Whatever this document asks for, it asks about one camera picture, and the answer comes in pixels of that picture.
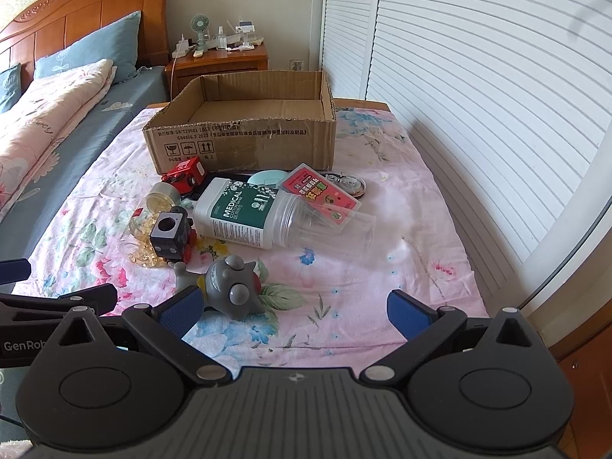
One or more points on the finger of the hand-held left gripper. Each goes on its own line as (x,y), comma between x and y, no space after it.
(95,296)
(14,270)

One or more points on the wooden nightstand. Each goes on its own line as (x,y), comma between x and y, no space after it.
(224,64)

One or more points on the white plastic bottle green label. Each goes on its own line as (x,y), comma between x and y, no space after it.
(229,215)

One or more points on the green desk fan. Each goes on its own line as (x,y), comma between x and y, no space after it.
(200,26)

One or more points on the clear plastic jar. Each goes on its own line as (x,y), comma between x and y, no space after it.
(346,235)

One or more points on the white wall outlet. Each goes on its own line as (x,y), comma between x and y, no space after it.
(297,64)

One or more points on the round clear plastic case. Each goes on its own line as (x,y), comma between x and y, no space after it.
(353,184)

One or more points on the brown cardboard box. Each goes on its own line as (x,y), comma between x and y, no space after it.
(239,143)

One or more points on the blue bedsheet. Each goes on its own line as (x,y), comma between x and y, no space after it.
(95,129)

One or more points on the wooden bed frame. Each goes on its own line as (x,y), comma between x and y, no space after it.
(363,104)

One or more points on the teal round case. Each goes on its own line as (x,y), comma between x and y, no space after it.
(265,179)

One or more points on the white charger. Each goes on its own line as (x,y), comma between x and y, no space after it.
(182,45)

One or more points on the wooden bed headboard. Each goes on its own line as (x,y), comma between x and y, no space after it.
(71,14)

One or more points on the red toy train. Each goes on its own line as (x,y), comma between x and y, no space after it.
(184,174)

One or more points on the small blue pillow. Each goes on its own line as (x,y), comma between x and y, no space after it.
(8,88)

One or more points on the large blue pillow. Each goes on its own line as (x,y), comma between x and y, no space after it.
(95,43)

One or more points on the pink floral quilt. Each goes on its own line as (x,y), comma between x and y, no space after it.
(38,119)

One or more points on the clear bottle of yellow capsules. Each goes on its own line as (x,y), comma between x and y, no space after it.
(165,197)

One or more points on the black grey toy train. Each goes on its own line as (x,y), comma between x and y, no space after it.
(167,232)

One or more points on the clear card box red label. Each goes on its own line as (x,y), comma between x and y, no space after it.
(315,185)

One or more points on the narrow white louvred door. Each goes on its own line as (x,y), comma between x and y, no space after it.
(349,24)

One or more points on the wide white louvred door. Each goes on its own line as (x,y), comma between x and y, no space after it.
(478,81)

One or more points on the white phone stand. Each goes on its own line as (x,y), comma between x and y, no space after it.
(245,33)

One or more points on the grey toy figure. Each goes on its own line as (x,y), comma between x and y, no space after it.
(224,287)

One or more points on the pink floral sheet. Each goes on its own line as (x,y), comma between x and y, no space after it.
(358,272)

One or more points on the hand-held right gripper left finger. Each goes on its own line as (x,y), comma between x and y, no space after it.
(180,307)

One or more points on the clear spray bottle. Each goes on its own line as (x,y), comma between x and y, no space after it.
(221,38)

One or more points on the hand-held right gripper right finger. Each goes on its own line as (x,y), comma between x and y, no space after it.
(406,311)

